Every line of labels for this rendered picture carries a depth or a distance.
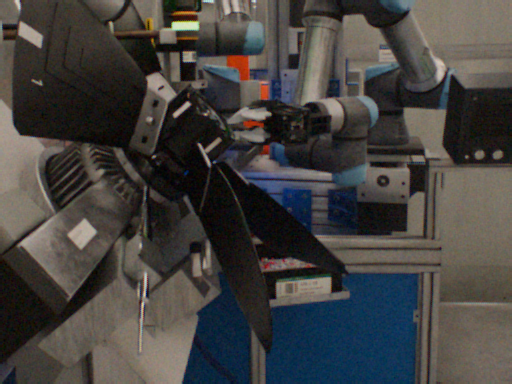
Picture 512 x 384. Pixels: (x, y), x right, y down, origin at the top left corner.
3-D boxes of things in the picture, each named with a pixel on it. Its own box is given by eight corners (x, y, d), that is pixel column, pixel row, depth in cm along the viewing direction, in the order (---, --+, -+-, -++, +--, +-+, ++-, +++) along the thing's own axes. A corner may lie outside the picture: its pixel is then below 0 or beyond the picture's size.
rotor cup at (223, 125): (118, 153, 82) (185, 95, 80) (122, 118, 95) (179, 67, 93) (186, 215, 87) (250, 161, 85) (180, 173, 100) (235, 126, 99)
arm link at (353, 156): (329, 175, 134) (329, 129, 132) (373, 181, 127) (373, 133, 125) (311, 182, 128) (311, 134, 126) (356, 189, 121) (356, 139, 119)
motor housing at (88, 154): (113, 305, 83) (178, 251, 81) (5, 189, 81) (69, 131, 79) (146, 250, 106) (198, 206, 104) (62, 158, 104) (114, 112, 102)
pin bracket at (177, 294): (138, 303, 90) (180, 268, 88) (149, 292, 95) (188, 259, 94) (162, 332, 89) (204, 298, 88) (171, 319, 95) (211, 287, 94)
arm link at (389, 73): (374, 105, 175) (374, 61, 173) (416, 107, 167) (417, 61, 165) (355, 109, 166) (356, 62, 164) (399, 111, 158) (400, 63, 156)
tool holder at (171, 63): (167, 90, 93) (164, 29, 91) (150, 88, 98) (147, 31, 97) (214, 87, 97) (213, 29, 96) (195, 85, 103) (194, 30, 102)
